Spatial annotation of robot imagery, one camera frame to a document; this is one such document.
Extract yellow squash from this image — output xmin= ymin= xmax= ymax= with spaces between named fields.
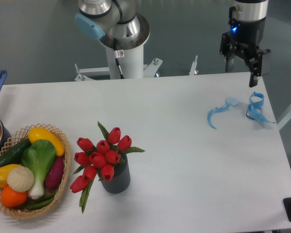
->
xmin=28 ymin=127 xmax=66 ymax=157

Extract green pea pods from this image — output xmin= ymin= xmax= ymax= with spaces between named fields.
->
xmin=25 ymin=192 xmax=55 ymax=211

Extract green cucumber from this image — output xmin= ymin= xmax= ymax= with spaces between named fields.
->
xmin=0 ymin=138 xmax=31 ymax=167

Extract purple sweet potato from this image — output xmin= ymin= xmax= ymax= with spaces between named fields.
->
xmin=45 ymin=157 xmax=64 ymax=189

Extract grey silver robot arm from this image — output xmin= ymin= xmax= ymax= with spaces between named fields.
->
xmin=220 ymin=0 xmax=271 ymax=87

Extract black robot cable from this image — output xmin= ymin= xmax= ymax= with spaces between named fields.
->
xmin=113 ymin=38 xmax=125 ymax=80

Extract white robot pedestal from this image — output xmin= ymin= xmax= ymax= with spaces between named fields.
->
xmin=74 ymin=0 xmax=151 ymax=80

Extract yellow bell pepper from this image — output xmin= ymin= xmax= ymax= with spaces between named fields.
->
xmin=0 ymin=164 xmax=21 ymax=188

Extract dark grey ribbed vase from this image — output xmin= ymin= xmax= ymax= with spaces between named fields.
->
xmin=101 ymin=154 xmax=130 ymax=194

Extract red tulip bouquet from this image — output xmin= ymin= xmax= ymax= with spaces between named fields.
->
xmin=70 ymin=122 xmax=145 ymax=213

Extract light blue curled ribbon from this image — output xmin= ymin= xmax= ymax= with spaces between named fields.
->
xmin=207 ymin=97 xmax=239 ymax=129

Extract green bok choy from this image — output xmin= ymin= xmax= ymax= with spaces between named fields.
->
xmin=21 ymin=139 xmax=56 ymax=200

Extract orange fruit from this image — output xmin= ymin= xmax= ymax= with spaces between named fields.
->
xmin=0 ymin=186 xmax=28 ymax=207

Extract cream white garlic bun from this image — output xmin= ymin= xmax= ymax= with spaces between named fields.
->
xmin=7 ymin=166 xmax=34 ymax=192

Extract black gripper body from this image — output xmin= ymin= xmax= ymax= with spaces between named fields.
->
xmin=230 ymin=18 xmax=265 ymax=59

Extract blue knotted ribbon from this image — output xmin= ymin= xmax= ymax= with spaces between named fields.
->
xmin=246 ymin=92 xmax=275 ymax=123

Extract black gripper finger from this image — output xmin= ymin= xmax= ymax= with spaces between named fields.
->
xmin=248 ymin=49 xmax=272 ymax=87
xmin=220 ymin=32 xmax=237 ymax=72

